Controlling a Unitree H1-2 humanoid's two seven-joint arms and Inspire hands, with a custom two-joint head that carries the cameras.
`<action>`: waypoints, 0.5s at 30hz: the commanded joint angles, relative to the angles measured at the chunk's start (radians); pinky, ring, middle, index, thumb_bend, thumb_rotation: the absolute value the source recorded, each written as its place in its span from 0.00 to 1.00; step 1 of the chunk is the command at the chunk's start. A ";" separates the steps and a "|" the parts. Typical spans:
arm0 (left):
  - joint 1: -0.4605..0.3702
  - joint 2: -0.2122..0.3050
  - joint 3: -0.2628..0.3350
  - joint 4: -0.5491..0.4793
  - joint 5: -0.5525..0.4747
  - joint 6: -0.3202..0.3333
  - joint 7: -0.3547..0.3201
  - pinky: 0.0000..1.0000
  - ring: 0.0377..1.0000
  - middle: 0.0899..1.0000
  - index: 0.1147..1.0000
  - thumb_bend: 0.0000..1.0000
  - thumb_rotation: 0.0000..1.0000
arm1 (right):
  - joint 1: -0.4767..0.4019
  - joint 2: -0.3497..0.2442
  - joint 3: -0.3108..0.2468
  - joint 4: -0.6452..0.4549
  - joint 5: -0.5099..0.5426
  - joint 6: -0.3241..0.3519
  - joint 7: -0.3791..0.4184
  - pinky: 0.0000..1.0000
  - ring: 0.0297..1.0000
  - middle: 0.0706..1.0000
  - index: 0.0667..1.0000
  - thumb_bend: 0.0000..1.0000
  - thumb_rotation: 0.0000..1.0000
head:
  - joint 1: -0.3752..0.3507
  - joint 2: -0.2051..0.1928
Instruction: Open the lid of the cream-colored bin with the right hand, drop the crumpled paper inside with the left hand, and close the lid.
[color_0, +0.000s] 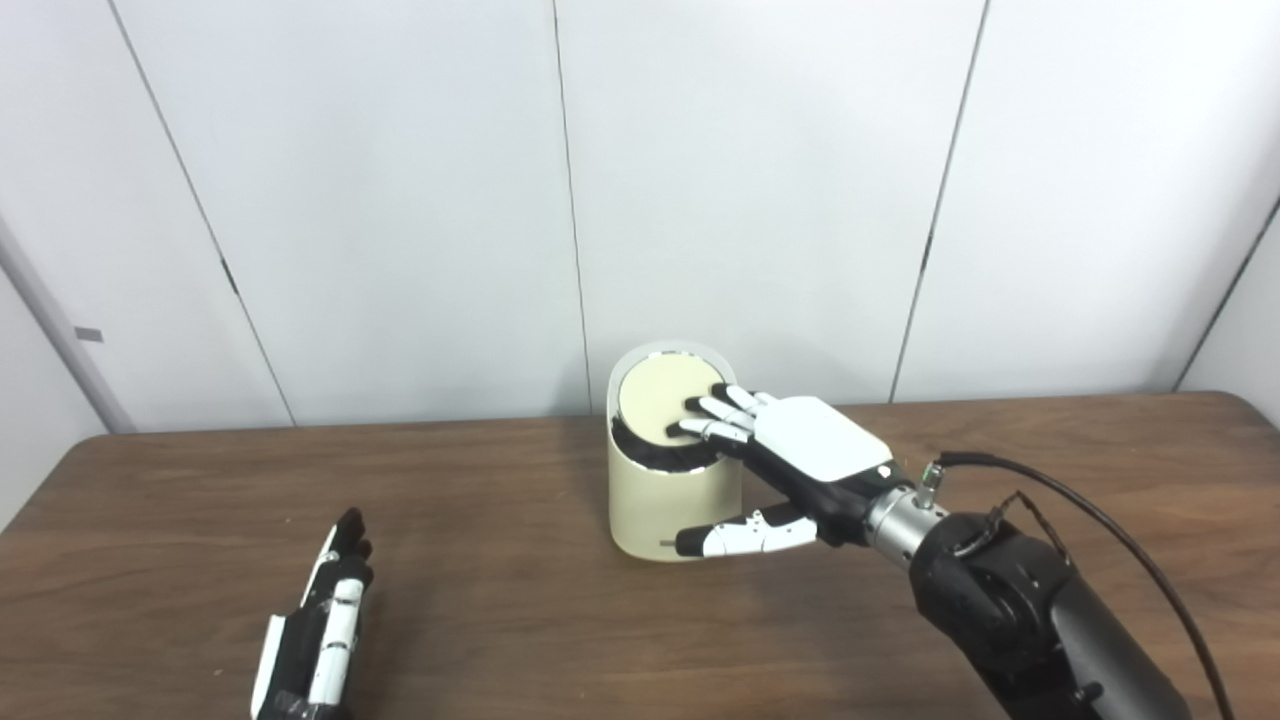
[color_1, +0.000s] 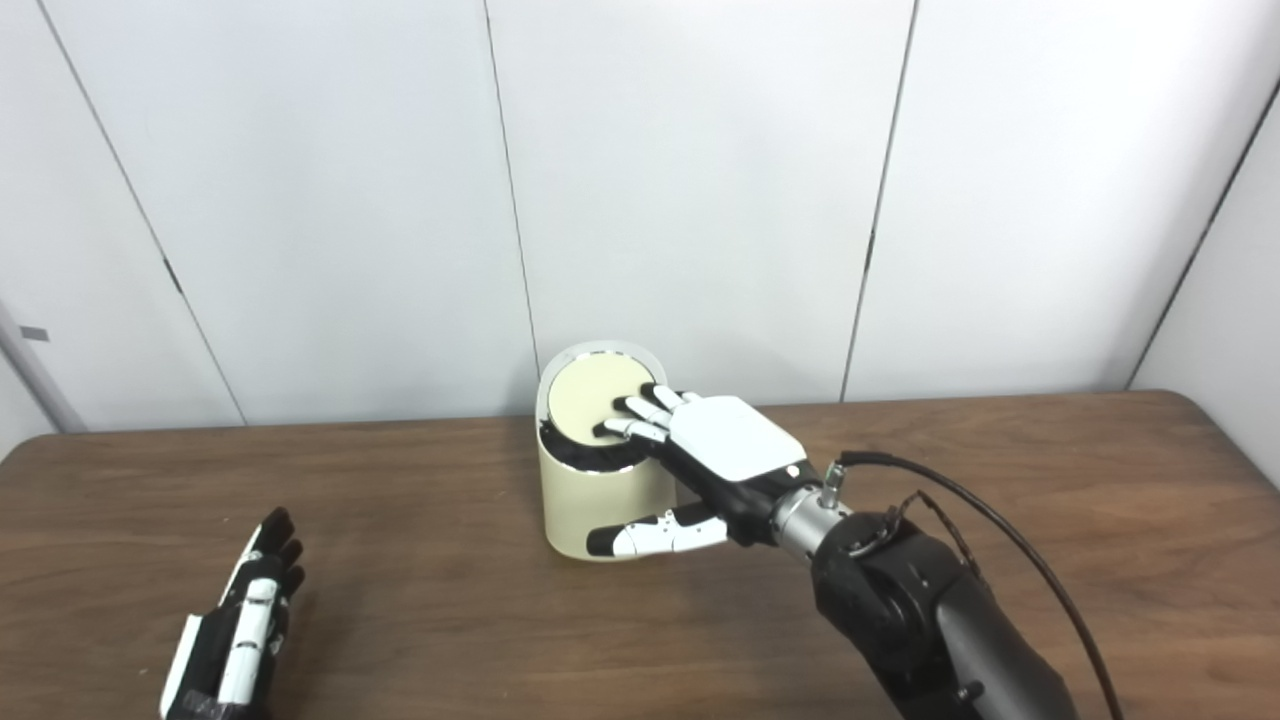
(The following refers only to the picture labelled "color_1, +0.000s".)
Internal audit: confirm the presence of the gray wall post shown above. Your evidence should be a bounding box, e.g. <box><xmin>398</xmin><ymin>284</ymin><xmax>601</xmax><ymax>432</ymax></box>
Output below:
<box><xmin>0</xmin><ymin>295</ymin><xmax>89</xmax><ymax>433</ymax></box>

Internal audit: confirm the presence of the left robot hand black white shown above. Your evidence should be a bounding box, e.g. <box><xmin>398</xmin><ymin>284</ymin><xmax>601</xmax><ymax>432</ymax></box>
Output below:
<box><xmin>160</xmin><ymin>506</ymin><xmax>306</xmax><ymax>720</ymax></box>

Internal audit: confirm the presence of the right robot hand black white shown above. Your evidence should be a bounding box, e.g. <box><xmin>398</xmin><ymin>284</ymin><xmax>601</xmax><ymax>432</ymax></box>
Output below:
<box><xmin>586</xmin><ymin>382</ymin><xmax>821</xmax><ymax>559</ymax></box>

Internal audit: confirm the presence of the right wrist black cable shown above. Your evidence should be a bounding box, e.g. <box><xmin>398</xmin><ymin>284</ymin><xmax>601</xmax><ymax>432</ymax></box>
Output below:
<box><xmin>822</xmin><ymin>450</ymin><xmax>1126</xmax><ymax>720</ymax></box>

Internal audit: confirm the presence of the cream-colored bin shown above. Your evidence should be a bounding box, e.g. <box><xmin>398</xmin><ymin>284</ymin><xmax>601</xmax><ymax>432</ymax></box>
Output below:
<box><xmin>536</xmin><ymin>341</ymin><xmax>701</xmax><ymax>563</ymax></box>

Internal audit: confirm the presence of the cream round bin lid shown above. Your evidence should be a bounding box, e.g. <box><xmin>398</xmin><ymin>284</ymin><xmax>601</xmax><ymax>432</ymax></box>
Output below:
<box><xmin>546</xmin><ymin>355</ymin><xmax>659</xmax><ymax>446</ymax></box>

